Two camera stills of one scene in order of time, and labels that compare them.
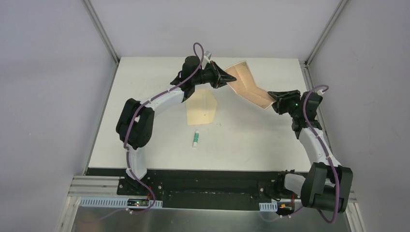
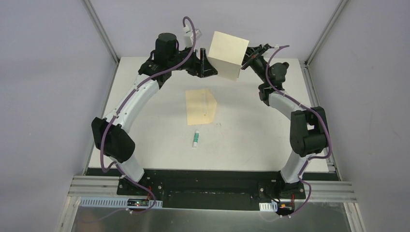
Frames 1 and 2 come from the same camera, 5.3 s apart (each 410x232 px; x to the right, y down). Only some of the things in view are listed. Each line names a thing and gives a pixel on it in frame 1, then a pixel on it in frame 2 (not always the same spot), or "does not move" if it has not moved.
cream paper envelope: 201,108 does not move
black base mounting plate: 223,190 does not move
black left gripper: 213,74 → 198,64
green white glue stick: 196,138 does not move
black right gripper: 282,98 → 252,54
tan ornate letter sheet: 245,86 → 226,54
